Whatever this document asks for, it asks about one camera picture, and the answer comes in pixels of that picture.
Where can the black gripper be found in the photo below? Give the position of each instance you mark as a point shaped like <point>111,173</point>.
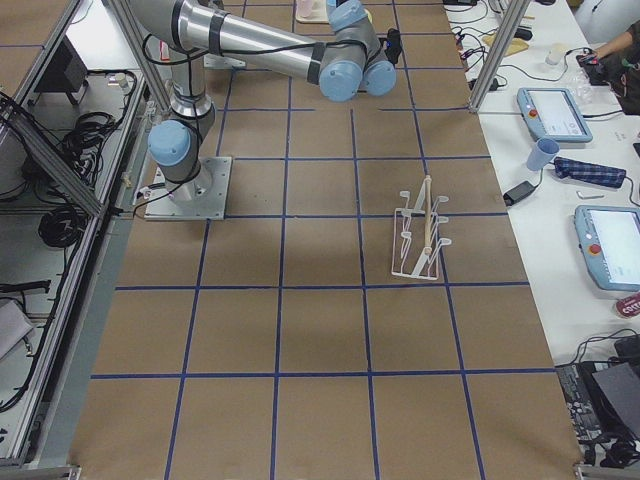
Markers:
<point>394,46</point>

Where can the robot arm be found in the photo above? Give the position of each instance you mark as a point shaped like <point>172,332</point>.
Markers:
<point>199,39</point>

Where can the pink plastic cup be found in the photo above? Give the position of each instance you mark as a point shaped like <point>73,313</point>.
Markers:
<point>305,8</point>

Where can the blue cup on desk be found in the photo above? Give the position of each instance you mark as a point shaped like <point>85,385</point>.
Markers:
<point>542,153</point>

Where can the cream plastic tray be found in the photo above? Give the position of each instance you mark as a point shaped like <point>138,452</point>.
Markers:
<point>319,15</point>

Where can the upper teach pendant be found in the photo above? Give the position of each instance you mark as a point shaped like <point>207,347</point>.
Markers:
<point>553,113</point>

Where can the teach pendant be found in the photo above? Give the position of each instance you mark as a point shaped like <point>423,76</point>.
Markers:
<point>608,238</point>
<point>553,113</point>

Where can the black power adapter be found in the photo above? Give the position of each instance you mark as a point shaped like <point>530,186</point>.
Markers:
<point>518,193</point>

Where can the plaid folded umbrella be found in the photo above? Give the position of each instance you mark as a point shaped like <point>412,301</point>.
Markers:
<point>606,176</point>

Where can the lower teach pendant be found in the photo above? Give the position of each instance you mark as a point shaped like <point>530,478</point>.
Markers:
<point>608,238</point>

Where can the black laptop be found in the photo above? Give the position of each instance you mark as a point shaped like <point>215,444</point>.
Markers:
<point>614,392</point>

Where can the aluminium frame post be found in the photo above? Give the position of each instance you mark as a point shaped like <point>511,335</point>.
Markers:
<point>510,15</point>

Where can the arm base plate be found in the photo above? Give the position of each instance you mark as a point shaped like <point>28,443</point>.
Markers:
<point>202,198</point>

